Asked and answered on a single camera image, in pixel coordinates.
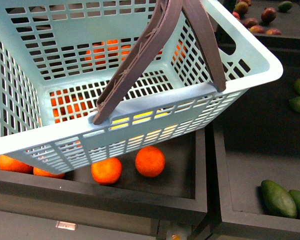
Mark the brown basket handle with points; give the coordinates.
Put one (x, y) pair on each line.
(160, 28)

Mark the light teal plastic basket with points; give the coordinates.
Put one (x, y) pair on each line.
(57, 57)

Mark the orange fruit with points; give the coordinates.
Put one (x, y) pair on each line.
(12, 165)
(106, 172)
(150, 161)
(43, 173)

